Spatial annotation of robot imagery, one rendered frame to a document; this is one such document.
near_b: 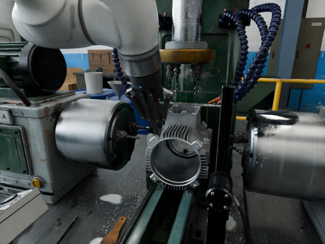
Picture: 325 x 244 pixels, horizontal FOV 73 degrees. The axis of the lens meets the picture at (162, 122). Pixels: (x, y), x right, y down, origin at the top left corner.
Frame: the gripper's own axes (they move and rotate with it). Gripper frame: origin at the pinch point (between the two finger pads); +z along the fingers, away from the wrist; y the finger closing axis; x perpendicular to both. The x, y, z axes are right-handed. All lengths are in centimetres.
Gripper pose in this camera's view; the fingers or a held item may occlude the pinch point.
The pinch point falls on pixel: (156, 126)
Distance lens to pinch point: 65.6
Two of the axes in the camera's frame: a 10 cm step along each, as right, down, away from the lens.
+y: -9.6, -0.8, 2.6
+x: -2.4, 7.3, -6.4
